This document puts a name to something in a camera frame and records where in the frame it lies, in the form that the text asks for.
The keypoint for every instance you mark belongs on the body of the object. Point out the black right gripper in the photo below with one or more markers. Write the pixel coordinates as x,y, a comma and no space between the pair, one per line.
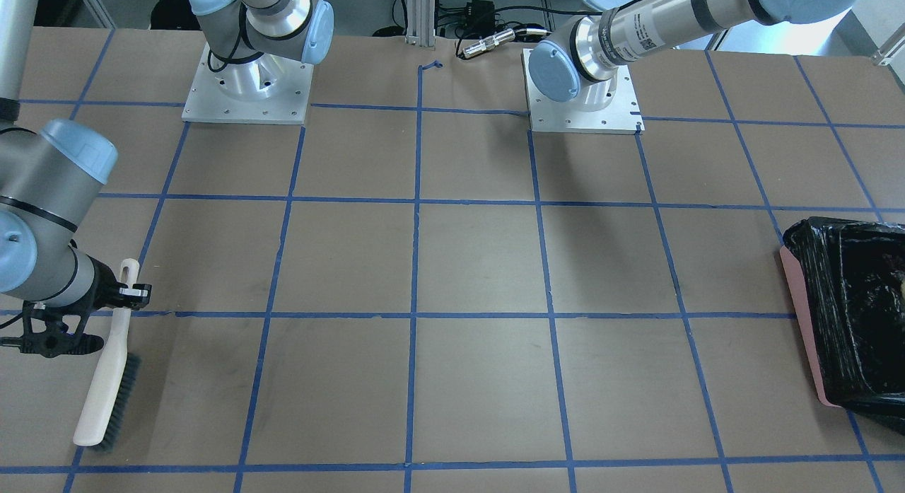
106,284

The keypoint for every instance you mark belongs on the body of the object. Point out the beige hand brush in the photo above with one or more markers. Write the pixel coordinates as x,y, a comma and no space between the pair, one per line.
115,375

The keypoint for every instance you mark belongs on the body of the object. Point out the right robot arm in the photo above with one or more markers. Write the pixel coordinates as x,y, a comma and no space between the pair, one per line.
51,177

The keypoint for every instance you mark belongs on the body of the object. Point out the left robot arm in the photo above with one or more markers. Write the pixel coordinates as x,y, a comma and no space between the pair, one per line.
589,49

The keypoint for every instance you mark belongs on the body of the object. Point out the black lined trash bin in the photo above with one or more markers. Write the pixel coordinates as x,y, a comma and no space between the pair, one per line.
845,278

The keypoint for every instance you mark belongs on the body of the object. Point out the black power adapter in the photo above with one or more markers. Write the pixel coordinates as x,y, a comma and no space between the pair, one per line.
479,15

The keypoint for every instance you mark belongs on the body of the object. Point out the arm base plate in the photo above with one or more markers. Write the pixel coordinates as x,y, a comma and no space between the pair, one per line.
607,107
269,90

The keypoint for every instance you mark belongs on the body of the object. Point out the aluminium frame post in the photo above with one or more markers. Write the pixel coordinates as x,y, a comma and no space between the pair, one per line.
420,23

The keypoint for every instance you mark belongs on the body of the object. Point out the silver cable connector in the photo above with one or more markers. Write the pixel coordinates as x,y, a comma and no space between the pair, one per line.
506,36

